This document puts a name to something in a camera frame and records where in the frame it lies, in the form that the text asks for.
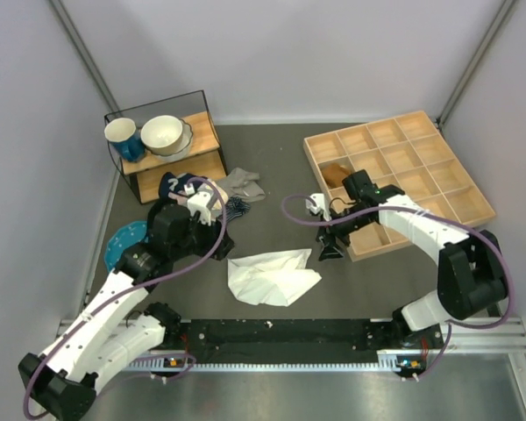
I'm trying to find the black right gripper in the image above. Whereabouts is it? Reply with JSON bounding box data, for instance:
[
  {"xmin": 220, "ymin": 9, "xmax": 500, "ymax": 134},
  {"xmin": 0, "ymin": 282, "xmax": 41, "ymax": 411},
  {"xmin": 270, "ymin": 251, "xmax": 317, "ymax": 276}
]
[{"xmin": 316, "ymin": 205, "xmax": 373, "ymax": 261}]

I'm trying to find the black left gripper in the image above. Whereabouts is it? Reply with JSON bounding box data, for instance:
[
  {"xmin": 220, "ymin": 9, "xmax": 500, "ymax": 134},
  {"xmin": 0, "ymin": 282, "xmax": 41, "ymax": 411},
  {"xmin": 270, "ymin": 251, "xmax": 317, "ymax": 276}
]
[{"xmin": 170, "ymin": 209, "xmax": 236, "ymax": 260}]

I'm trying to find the white underwear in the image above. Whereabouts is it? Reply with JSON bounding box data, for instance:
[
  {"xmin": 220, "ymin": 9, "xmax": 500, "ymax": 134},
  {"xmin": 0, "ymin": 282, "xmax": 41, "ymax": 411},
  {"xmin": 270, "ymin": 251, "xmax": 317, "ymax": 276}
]
[{"xmin": 227, "ymin": 248, "xmax": 322, "ymax": 307}]

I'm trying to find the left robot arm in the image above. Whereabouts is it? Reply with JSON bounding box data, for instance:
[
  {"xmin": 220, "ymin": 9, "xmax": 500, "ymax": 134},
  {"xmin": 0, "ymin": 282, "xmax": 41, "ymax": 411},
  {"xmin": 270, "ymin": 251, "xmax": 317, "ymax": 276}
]
[{"xmin": 18, "ymin": 200, "xmax": 234, "ymax": 420}]

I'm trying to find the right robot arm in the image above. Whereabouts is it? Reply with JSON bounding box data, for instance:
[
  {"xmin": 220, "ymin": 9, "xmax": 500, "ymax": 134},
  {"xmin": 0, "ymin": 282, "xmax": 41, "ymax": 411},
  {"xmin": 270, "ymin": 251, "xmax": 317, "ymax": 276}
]
[{"xmin": 306, "ymin": 170, "xmax": 508, "ymax": 347}]

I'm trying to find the black underwear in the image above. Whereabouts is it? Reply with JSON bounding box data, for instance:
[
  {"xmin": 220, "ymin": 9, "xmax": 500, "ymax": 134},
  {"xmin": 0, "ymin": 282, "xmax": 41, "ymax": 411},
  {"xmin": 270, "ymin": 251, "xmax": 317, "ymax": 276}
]
[{"xmin": 146, "ymin": 197, "xmax": 171, "ymax": 236}]

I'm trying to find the navy striped underwear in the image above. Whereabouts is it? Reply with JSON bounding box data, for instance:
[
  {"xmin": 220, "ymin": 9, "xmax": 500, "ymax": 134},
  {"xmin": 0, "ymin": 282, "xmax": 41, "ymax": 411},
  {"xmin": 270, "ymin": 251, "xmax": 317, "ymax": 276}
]
[{"xmin": 225, "ymin": 196, "xmax": 251, "ymax": 224}]

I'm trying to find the navy blue underwear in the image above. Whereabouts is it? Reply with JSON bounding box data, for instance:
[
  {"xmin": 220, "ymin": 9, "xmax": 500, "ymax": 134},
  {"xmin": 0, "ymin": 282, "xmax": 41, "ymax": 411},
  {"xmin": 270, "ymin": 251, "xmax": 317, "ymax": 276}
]
[{"xmin": 158, "ymin": 172, "xmax": 195, "ymax": 199}]

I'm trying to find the taupe grey underwear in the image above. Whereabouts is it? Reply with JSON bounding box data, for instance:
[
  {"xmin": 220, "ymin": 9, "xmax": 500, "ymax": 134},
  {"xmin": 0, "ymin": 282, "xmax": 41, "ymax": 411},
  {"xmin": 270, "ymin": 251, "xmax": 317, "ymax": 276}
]
[{"xmin": 217, "ymin": 168, "xmax": 266, "ymax": 203}]

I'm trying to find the brown rolled underwear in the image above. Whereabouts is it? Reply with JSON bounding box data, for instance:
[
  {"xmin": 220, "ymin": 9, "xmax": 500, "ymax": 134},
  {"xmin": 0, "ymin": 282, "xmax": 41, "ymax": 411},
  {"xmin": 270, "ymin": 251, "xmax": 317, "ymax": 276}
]
[{"xmin": 322, "ymin": 163, "xmax": 352, "ymax": 189}]

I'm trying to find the teal polka dot plate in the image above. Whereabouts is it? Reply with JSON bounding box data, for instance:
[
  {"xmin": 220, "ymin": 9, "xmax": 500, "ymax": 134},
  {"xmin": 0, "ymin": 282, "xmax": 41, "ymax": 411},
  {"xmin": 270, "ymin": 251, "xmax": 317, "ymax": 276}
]
[{"xmin": 103, "ymin": 220, "xmax": 149, "ymax": 274}]

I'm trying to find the white scalloped bowl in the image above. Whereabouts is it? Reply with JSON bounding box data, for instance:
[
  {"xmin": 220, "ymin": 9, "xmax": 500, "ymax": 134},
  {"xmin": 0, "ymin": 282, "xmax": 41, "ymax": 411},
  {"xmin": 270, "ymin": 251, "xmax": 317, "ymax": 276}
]
[{"xmin": 154, "ymin": 120, "xmax": 193, "ymax": 162}]

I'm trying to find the white ceramic bowl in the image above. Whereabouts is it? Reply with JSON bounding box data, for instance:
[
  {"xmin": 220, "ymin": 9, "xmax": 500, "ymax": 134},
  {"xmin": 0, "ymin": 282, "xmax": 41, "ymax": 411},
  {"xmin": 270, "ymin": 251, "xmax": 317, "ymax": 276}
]
[{"xmin": 140, "ymin": 115, "xmax": 184, "ymax": 156}]

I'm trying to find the wooden compartment tray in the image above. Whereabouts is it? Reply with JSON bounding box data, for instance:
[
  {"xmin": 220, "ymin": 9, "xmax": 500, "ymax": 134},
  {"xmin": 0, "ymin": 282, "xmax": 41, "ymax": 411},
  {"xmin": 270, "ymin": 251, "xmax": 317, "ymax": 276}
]
[{"xmin": 303, "ymin": 109, "xmax": 497, "ymax": 263}]

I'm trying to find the blue white mug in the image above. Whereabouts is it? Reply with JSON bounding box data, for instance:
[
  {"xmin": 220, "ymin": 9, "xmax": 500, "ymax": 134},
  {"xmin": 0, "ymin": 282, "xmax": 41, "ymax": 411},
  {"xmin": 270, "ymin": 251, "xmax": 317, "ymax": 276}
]
[{"xmin": 104, "ymin": 118, "xmax": 146, "ymax": 162}]

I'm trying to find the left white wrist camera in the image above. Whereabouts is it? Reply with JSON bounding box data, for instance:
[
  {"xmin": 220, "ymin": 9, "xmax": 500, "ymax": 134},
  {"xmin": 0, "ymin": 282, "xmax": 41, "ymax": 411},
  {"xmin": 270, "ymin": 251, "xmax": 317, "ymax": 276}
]
[{"xmin": 185, "ymin": 177, "xmax": 218, "ymax": 226}]

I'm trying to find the black wire wooden shelf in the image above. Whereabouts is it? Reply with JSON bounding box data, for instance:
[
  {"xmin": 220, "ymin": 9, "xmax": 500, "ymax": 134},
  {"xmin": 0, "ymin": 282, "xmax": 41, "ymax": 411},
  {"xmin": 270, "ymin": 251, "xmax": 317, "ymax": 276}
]
[{"xmin": 103, "ymin": 89, "xmax": 228, "ymax": 204}]

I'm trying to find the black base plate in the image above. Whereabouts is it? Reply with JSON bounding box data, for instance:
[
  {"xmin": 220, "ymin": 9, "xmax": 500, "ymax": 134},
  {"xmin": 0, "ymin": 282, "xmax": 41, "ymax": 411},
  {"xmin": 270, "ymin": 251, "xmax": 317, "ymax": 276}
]
[{"xmin": 156, "ymin": 319, "xmax": 443, "ymax": 365}]

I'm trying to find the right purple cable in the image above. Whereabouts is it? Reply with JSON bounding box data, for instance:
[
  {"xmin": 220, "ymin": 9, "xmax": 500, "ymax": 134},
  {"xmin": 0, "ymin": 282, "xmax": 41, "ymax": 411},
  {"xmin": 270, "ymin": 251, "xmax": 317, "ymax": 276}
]
[{"xmin": 281, "ymin": 194, "xmax": 516, "ymax": 382}]

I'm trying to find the purple cable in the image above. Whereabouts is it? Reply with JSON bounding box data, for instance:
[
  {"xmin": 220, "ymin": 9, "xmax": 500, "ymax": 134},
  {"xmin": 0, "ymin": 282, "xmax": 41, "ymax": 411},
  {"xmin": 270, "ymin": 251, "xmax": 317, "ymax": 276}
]
[
  {"xmin": 22, "ymin": 177, "xmax": 227, "ymax": 418},
  {"xmin": 281, "ymin": 194, "xmax": 516, "ymax": 382}
]

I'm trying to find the aluminium frame rail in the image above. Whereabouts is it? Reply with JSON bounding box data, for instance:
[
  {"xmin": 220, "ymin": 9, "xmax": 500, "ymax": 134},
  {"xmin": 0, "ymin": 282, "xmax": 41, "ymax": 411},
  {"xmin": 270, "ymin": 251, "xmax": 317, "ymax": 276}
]
[{"xmin": 39, "ymin": 318, "xmax": 526, "ymax": 421}]

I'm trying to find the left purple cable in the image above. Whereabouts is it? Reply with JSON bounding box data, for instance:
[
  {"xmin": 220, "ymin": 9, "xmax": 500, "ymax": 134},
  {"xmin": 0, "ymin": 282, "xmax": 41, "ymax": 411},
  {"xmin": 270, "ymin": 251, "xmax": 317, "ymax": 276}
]
[{"xmin": 22, "ymin": 177, "xmax": 227, "ymax": 418}]

